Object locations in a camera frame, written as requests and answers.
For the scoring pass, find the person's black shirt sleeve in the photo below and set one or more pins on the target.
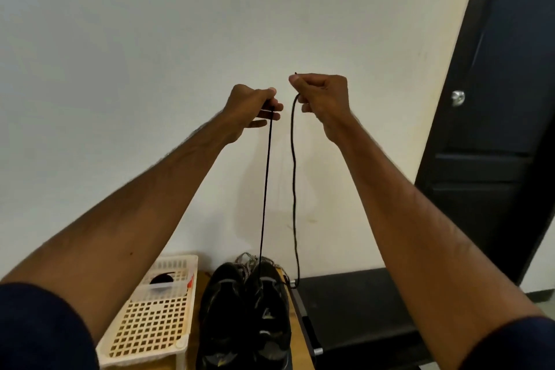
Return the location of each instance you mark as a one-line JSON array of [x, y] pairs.
[[43, 331], [512, 346]]

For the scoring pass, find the silver door knob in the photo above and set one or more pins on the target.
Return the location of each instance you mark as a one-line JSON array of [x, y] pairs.
[[457, 97]]

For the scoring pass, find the low wooden table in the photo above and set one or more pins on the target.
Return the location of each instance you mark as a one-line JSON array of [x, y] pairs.
[[192, 322]]

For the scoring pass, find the black shoelaces bundle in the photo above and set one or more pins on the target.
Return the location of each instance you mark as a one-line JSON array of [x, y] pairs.
[[161, 279]]

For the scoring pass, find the large white plastic tray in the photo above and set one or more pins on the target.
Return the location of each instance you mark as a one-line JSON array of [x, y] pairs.
[[147, 326]]

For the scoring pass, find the person's right forearm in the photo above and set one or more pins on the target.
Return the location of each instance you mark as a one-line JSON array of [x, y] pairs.
[[416, 227]]

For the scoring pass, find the person's left forearm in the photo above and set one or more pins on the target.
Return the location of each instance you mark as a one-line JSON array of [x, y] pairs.
[[130, 218]]

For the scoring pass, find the person's left hand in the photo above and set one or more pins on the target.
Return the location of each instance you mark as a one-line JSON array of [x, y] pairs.
[[247, 110]]

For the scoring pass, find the black shoe rack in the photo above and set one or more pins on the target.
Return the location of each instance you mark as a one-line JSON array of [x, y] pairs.
[[364, 318]]

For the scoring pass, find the single black shoelace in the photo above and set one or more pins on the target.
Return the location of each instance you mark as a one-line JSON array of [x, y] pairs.
[[293, 192]]

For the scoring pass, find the person's right hand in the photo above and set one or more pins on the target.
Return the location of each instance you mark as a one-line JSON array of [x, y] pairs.
[[325, 101]]

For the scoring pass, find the black shoe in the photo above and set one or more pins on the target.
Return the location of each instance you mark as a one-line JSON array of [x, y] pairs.
[[270, 322], [224, 322]]

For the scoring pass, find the small white plastic basket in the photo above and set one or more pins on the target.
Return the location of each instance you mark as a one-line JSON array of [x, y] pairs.
[[178, 283]]

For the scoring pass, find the dark door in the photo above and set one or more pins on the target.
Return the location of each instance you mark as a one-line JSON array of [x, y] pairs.
[[494, 122]]

